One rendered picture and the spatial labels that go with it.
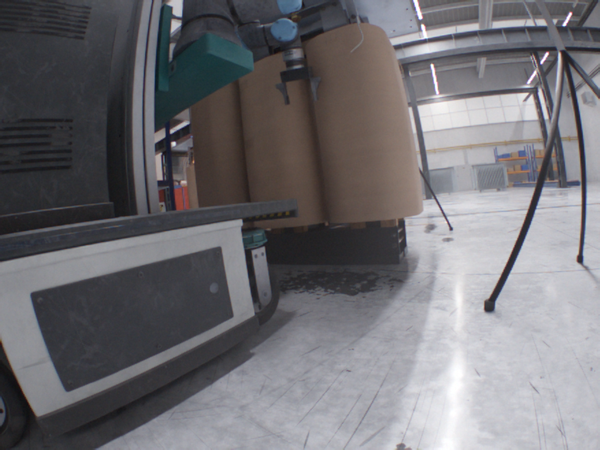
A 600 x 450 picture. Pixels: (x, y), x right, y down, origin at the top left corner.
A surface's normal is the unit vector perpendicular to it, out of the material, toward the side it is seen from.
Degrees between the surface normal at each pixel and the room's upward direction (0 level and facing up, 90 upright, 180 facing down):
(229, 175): 90
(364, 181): 90
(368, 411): 0
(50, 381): 90
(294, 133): 90
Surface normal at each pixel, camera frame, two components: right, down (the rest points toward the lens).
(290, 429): -0.12, -0.99
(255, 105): -0.48, 0.12
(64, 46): 0.84, -0.07
